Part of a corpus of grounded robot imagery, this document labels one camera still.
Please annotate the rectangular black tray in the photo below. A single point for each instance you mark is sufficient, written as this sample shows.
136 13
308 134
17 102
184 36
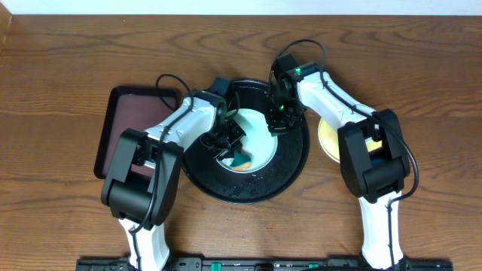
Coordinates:
135 107

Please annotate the yellow plate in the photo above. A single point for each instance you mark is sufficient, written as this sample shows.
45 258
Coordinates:
328 140

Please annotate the green sponge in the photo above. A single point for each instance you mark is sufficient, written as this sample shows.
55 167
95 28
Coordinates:
240 162

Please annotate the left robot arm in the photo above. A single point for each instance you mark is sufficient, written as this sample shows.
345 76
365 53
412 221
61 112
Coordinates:
142 180

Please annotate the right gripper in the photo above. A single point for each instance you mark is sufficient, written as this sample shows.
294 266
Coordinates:
276 127

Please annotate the light blue plate top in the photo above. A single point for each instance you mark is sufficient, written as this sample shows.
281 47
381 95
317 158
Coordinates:
258 142

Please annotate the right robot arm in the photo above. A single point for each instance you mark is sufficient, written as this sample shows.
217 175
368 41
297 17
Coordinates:
373 157

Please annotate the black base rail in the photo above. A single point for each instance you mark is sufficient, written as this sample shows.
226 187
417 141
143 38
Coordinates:
198 264

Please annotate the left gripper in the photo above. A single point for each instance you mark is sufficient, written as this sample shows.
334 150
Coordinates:
224 142

